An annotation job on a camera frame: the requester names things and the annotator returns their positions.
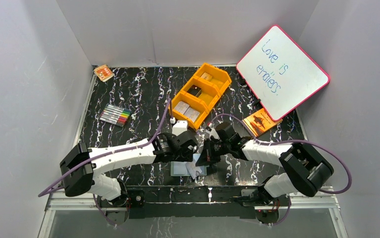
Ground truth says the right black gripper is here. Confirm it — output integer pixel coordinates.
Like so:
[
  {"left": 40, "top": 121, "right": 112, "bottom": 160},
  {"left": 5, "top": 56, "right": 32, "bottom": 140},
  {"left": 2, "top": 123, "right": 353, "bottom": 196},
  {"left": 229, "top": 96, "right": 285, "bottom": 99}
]
[{"left": 196, "top": 138, "right": 230, "bottom": 167}]

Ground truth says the green card holder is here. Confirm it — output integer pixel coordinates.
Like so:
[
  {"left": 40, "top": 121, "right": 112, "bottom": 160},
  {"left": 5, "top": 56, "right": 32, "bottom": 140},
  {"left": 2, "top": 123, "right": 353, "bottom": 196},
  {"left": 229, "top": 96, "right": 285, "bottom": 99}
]
[{"left": 170, "top": 154, "right": 207, "bottom": 177}]

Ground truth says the silver credit card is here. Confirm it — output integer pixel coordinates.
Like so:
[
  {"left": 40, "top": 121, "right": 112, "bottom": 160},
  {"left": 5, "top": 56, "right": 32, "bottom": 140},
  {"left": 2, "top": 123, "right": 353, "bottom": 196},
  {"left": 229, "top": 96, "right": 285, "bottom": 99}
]
[
  {"left": 185, "top": 162, "right": 203, "bottom": 179},
  {"left": 184, "top": 108, "right": 200, "bottom": 122}
]

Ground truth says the silver card stack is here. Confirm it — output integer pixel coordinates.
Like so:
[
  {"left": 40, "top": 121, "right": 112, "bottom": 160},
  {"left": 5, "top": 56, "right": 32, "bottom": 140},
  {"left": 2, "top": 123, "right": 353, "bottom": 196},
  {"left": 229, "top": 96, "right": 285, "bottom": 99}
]
[{"left": 174, "top": 101, "right": 190, "bottom": 115}]

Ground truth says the yellow three-compartment bin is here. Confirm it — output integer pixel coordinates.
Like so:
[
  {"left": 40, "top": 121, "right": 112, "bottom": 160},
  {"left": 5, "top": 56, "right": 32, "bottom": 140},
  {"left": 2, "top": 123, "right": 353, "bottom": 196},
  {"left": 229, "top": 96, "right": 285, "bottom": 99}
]
[{"left": 170, "top": 63, "right": 231, "bottom": 130}]

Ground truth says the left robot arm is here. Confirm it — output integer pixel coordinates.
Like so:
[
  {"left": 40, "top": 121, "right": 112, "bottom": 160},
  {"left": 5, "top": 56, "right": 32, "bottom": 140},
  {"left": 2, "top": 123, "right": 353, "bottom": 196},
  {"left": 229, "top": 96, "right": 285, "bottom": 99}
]
[{"left": 60, "top": 131, "right": 198, "bottom": 206}]

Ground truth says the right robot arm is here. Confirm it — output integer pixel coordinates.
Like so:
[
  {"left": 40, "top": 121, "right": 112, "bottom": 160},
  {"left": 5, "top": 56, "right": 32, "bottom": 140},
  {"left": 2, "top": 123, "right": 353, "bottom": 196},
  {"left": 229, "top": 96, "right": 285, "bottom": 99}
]
[{"left": 196, "top": 122, "right": 334, "bottom": 205}]

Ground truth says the black card stack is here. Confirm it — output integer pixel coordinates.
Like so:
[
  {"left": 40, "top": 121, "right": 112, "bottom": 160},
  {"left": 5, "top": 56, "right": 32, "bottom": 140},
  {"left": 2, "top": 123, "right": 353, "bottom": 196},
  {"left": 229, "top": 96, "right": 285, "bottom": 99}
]
[{"left": 187, "top": 85, "right": 202, "bottom": 97}]

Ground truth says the gold card stack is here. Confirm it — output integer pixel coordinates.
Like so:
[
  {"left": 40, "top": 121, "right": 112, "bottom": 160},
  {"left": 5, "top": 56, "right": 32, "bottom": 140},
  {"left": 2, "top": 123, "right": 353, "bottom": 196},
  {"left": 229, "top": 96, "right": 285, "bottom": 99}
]
[{"left": 200, "top": 72, "right": 213, "bottom": 81}]

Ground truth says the small orange card box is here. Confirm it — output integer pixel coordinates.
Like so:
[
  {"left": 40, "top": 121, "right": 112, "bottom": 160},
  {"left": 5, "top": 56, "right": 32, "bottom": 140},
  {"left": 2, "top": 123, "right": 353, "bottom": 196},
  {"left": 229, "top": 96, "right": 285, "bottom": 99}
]
[{"left": 94, "top": 64, "right": 114, "bottom": 82}]

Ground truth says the orange book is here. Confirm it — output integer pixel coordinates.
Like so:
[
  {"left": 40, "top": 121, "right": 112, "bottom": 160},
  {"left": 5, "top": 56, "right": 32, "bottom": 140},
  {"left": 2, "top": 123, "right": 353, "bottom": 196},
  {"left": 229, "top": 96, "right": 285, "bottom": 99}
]
[{"left": 243, "top": 108, "right": 282, "bottom": 137}]

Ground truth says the black mounting plate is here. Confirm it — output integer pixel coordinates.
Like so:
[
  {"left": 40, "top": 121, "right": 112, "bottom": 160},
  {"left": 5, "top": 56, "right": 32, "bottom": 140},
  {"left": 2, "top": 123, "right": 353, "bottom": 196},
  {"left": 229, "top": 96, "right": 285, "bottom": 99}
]
[{"left": 97, "top": 185, "right": 289, "bottom": 224}]

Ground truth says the pack of coloured markers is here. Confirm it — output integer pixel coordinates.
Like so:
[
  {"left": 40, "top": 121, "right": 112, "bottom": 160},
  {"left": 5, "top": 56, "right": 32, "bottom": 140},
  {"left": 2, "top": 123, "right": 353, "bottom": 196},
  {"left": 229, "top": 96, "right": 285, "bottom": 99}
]
[{"left": 99, "top": 104, "right": 132, "bottom": 127}]

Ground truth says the pink-framed whiteboard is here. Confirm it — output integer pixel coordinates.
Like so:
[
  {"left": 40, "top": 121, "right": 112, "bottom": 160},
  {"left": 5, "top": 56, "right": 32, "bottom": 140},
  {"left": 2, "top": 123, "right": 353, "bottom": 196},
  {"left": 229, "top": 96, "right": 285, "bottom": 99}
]
[{"left": 236, "top": 25, "right": 330, "bottom": 121}]

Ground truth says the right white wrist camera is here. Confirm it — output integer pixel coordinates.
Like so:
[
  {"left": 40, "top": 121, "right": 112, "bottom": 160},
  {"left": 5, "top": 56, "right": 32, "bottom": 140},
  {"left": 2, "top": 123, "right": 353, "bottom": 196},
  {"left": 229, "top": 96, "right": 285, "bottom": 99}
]
[{"left": 206, "top": 122, "right": 219, "bottom": 141}]

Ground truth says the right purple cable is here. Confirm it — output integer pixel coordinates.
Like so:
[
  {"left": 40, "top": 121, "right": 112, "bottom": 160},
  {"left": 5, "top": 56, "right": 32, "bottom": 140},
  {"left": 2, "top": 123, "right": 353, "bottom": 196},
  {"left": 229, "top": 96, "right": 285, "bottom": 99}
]
[{"left": 208, "top": 114, "right": 353, "bottom": 227}]

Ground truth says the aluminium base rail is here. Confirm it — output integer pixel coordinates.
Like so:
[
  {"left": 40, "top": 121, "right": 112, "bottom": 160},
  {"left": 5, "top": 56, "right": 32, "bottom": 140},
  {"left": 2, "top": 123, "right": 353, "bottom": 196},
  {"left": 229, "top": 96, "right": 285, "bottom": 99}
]
[{"left": 46, "top": 185, "right": 340, "bottom": 210}]

